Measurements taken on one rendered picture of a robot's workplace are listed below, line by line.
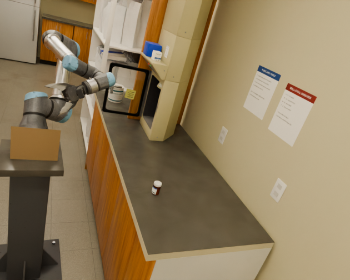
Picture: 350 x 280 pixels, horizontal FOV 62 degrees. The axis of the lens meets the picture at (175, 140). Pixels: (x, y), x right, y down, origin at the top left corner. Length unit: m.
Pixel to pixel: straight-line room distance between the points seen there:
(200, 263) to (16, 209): 1.08
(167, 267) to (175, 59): 1.28
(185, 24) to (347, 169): 1.26
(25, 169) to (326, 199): 1.47
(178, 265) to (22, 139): 1.01
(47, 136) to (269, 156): 1.22
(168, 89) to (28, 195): 1.10
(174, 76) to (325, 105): 1.00
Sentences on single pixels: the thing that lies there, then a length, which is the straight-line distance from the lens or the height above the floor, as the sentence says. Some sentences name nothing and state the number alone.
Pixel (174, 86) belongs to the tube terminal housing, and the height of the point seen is 1.38.
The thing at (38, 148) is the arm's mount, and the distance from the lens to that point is 1.72.
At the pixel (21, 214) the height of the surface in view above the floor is 0.59.
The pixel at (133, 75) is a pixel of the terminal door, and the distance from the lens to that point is 2.30.
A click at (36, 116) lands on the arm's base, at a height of 1.17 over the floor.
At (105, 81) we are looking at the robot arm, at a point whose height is 1.44.
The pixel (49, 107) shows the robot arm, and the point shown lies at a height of 1.20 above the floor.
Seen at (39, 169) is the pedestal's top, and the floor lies 0.94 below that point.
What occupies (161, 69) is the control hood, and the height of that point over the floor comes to 1.48.
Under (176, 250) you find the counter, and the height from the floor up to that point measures 0.94.
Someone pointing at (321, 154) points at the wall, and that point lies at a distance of 1.49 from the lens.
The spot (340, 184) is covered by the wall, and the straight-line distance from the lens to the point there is 1.43.
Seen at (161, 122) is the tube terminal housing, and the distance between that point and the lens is 2.14.
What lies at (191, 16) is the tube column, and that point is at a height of 1.84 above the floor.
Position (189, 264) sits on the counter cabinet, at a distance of 1.46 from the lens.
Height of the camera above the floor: 1.88
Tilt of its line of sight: 24 degrees down
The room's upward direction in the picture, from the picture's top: 17 degrees clockwise
